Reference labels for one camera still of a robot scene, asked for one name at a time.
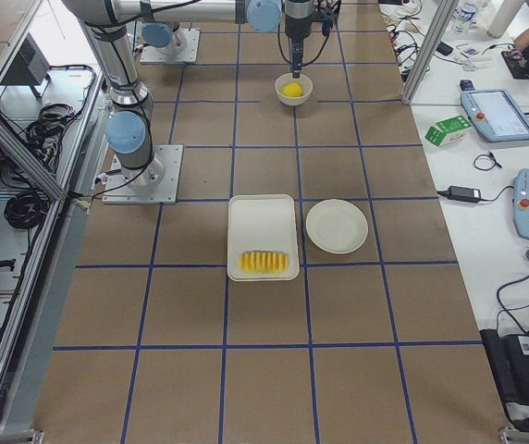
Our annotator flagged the sliced yellow fruit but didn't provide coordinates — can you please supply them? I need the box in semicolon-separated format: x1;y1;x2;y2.
239;251;289;274

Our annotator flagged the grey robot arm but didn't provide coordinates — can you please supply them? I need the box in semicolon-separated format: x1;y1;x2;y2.
64;1;341;140
141;22;187;54

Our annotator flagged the aluminium frame post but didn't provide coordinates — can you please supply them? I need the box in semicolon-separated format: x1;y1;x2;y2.
401;0;458;105

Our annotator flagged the yellow lemon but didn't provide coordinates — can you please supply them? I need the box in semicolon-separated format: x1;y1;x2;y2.
281;82;303;98

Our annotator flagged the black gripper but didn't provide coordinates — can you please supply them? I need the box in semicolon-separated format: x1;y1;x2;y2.
284;0;341;78

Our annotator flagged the cream round plate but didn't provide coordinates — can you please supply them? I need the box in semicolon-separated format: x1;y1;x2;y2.
306;199;369;254

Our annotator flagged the green white carton box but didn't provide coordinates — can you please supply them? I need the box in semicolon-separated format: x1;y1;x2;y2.
424;115;473;147

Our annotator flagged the far blue teach pendant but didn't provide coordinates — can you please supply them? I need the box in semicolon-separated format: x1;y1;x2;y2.
460;89;529;142

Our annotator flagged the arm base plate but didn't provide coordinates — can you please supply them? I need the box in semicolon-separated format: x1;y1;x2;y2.
102;145;183;204
141;23;201;65

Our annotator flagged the cream rectangular tray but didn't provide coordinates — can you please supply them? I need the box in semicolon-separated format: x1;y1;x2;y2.
228;194;300;281

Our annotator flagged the black phone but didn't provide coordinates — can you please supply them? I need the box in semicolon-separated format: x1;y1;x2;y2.
437;42;453;56

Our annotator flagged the white ceramic bowl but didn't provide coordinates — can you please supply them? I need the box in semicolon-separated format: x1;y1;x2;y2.
275;73;313;106

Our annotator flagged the black power adapter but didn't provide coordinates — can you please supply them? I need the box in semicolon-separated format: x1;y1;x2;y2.
448;186;482;204

